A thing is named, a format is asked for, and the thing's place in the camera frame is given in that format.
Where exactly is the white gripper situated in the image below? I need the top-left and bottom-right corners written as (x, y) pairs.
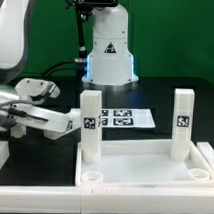
top-left (0, 85), bottom-right (70, 133)

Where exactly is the white desk tabletop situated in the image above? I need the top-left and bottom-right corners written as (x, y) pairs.
top-left (75, 139), bottom-right (214, 188)

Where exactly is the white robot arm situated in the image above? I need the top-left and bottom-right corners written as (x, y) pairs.
top-left (0, 0), bottom-right (138, 133)

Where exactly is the white marker base sheet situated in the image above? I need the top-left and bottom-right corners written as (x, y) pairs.
top-left (101, 108), bottom-right (155, 129)

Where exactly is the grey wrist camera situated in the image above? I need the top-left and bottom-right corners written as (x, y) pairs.
top-left (15, 78), bottom-right (61, 100)

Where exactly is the black cable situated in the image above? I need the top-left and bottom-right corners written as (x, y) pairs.
top-left (41, 59), bottom-right (79, 78)

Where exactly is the black camera stand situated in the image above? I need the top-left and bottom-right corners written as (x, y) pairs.
top-left (65, 0), bottom-right (93, 79)

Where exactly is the white U-shaped fence frame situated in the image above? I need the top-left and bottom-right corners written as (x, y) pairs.
top-left (0, 142), bottom-right (214, 214)

